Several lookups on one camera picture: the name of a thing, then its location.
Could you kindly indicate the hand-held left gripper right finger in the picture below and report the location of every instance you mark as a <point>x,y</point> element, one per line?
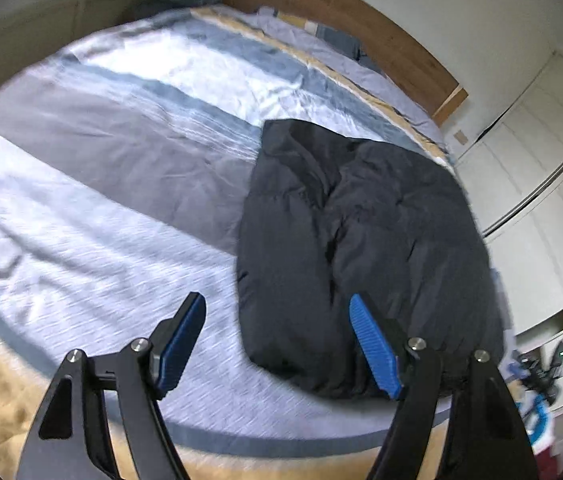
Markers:
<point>374,350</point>

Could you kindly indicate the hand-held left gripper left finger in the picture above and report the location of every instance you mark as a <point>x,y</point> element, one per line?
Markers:
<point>181,345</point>

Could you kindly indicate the black puffer jacket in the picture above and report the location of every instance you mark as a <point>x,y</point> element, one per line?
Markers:
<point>361,235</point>

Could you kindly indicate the person's right hand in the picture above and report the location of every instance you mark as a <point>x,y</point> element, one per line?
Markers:
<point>540,417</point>

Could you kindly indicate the striped duvet cover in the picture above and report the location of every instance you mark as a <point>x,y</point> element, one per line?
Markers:
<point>111,185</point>

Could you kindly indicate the white wardrobe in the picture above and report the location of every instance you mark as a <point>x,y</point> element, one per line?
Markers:
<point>536,185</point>

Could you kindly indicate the dark grey pillow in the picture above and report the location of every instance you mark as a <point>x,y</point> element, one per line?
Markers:
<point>341,40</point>

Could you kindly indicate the lilac pillow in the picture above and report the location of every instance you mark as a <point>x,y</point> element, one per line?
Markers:
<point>301,30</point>

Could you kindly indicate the wooden headboard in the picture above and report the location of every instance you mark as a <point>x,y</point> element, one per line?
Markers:
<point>336,5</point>

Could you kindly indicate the beige panelled cabinet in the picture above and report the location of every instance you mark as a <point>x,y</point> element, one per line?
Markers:
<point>36,15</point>

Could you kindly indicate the beige wall socket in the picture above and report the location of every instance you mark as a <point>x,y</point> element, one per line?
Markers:
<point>460,137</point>

